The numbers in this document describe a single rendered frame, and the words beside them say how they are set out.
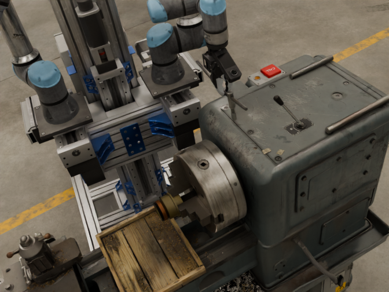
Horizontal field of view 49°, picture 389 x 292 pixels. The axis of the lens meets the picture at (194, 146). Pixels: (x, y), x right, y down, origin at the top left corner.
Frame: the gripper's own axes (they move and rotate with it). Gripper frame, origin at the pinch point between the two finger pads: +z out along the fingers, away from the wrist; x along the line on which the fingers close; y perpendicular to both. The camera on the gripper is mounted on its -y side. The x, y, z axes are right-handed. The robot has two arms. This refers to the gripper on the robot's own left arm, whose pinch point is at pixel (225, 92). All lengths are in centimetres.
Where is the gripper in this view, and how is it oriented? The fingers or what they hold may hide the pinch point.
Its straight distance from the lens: 150.5
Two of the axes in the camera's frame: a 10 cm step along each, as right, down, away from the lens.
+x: -8.7, 4.2, -2.6
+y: -4.8, -5.7, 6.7
